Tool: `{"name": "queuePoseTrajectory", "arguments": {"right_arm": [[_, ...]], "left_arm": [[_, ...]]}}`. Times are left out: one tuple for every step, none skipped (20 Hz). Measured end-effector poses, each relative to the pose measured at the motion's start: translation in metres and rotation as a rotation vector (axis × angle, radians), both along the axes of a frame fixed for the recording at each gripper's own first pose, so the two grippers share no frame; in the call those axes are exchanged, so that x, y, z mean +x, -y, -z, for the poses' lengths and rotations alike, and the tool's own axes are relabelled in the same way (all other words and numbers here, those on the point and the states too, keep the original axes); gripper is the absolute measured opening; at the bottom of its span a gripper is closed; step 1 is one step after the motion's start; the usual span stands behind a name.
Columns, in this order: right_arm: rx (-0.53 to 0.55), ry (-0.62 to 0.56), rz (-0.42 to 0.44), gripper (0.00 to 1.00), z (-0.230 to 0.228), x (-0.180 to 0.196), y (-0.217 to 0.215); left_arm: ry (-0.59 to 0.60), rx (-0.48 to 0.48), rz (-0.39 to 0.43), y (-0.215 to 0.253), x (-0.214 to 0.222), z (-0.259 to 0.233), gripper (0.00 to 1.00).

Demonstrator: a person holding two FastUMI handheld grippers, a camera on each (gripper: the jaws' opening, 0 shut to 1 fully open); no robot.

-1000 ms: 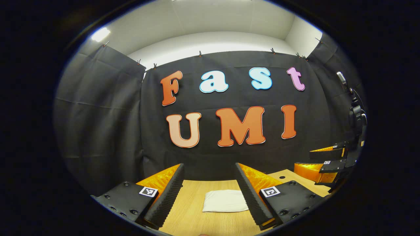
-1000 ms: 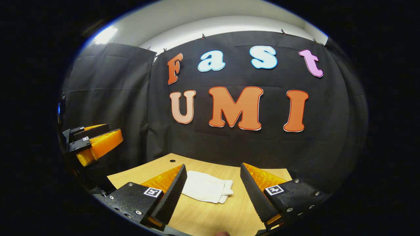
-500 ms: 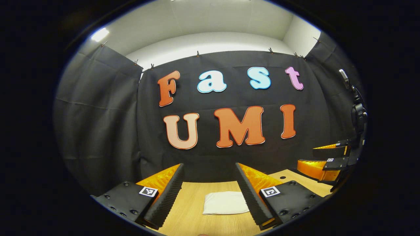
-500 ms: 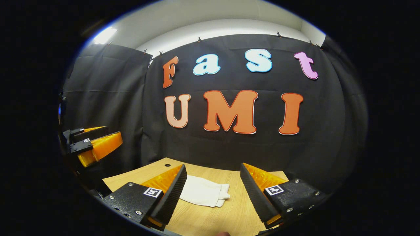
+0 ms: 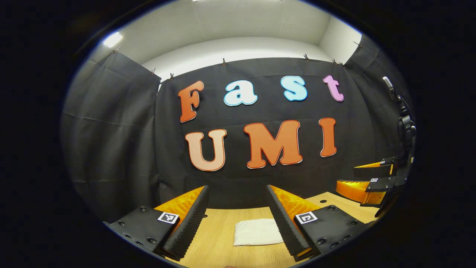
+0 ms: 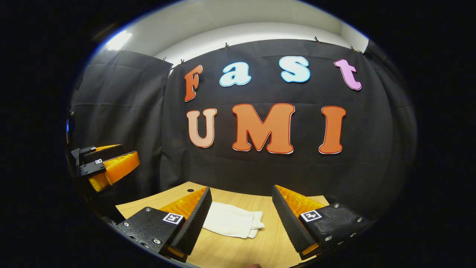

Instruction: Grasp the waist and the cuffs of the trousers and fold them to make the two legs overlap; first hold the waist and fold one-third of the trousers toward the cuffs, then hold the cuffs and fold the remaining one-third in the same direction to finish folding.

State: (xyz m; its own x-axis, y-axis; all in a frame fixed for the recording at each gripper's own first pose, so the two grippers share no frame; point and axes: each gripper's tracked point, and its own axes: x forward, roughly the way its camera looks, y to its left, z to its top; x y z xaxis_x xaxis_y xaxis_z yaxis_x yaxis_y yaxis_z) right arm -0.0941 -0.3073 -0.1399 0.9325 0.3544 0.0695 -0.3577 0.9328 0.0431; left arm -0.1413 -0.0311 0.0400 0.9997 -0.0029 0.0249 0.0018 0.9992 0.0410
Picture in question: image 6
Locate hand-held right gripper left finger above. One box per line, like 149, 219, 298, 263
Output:
116, 186, 212, 262

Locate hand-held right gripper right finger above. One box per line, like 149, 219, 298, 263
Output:
271, 185, 372, 260

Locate white jeans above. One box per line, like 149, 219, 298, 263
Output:
203, 202, 265, 239

